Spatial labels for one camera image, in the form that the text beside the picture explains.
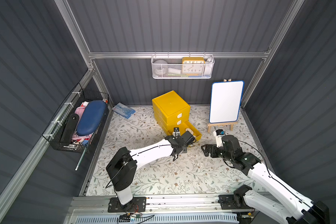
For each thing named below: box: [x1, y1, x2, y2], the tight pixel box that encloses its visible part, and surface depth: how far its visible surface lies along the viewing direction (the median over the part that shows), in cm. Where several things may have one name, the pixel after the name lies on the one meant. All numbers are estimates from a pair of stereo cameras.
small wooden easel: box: [207, 78, 238, 133], surface depth 101 cm
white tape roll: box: [153, 59, 169, 76], surface depth 90 cm
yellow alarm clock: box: [182, 56, 206, 76], surface depth 91 cm
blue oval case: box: [76, 100, 108, 136], surface depth 68 cm
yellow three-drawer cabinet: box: [152, 90, 191, 136], surface depth 93 cm
